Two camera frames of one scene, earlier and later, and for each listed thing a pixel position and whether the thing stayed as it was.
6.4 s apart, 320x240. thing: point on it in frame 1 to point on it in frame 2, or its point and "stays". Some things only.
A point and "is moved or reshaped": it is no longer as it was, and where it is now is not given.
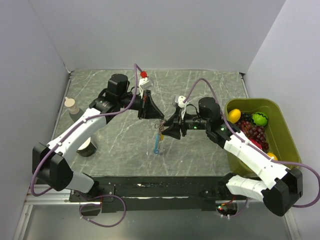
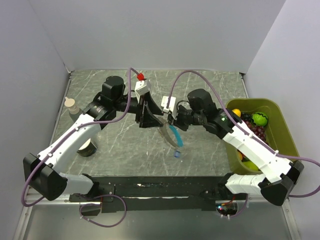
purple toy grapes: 247,126 stays
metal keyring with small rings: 161,125 is moved or reshaped
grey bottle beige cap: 75,112 stays
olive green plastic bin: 278,139 stays
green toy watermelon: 259,118 stays
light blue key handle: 156,149 to 178,137
